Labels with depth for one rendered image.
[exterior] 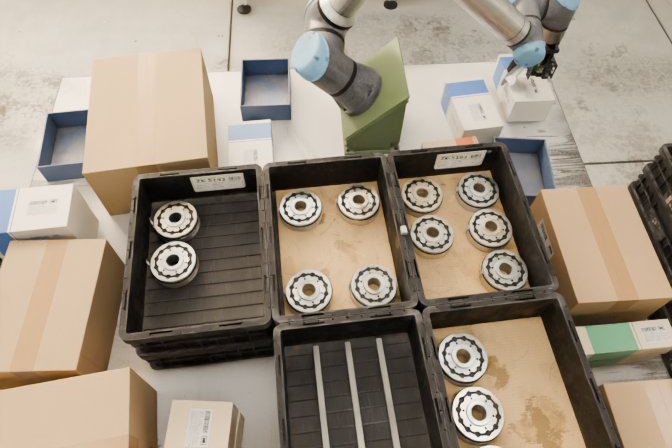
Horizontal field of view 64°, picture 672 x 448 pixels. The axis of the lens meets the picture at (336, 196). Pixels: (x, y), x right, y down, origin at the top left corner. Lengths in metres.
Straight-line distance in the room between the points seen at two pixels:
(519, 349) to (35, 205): 1.15
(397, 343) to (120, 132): 0.86
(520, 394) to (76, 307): 0.95
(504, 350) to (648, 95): 2.15
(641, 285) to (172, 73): 1.29
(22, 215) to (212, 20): 1.99
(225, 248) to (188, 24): 2.06
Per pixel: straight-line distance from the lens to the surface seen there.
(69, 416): 1.18
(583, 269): 1.34
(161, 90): 1.54
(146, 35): 3.17
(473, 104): 1.65
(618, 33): 3.45
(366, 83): 1.48
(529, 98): 1.69
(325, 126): 1.65
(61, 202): 1.42
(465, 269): 1.29
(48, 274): 1.36
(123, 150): 1.43
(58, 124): 1.82
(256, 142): 1.51
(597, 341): 1.33
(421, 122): 1.69
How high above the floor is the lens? 1.96
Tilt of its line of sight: 57 degrees down
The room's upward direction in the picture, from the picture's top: 2 degrees clockwise
